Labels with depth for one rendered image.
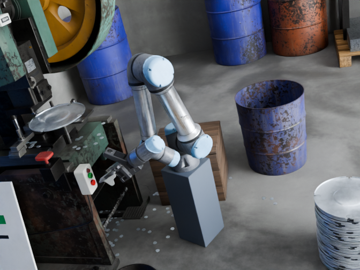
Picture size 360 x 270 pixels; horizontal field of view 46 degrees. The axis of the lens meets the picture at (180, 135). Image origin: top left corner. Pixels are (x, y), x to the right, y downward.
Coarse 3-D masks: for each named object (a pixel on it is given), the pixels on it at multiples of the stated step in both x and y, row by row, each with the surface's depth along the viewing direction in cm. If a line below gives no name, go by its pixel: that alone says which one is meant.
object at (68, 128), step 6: (84, 114) 209; (90, 114) 209; (78, 120) 204; (84, 120) 203; (66, 126) 210; (72, 126) 215; (54, 132) 212; (60, 132) 211; (66, 132) 210; (72, 132) 215; (78, 132) 218; (66, 138) 212; (72, 138) 213
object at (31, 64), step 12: (24, 48) 198; (24, 60) 197; (36, 60) 206; (36, 72) 205; (36, 84) 203; (48, 84) 208; (12, 96) 203; (24, 96) 202; (36, 96) 203; (48, 96) 208
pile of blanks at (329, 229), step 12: (324, 216) 177; (324, 228) 182; (336, 228) 175; (348, 228) 171; (324, 240) 184; (336, 240) 177; (348, 240) 174; (324, 252) 188; (336, 252) 181; (348, 252) 178; (324, 264) 193; (336, 264) 184; (348, 264) 182
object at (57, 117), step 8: (64, 104) 224; (72, 104) 222; (80, 104) 219; (40, 112) 221; (48, 112) 220; (56, 112) 216; (64, 112) 213; (72, 112) 212; (80, 112) 210; (32, 120) 215; (40, 120) 214; (48, 120) 210; (56, 120) 207; (64, 120) 207; (72, 120) 204; (32, 128) 207; (40, 128) 205; (48, 128) 203; (56, 128) 200
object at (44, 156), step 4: (40, 152) 185; (44, 152) 185; (48, 152) 183; (52, 152) 184; (36, 156) 182; (40, 156) 182; (44, 156) 181; (48, 156) 180; (36, 160) 181; (40, 160) 181; (44, 160) 180
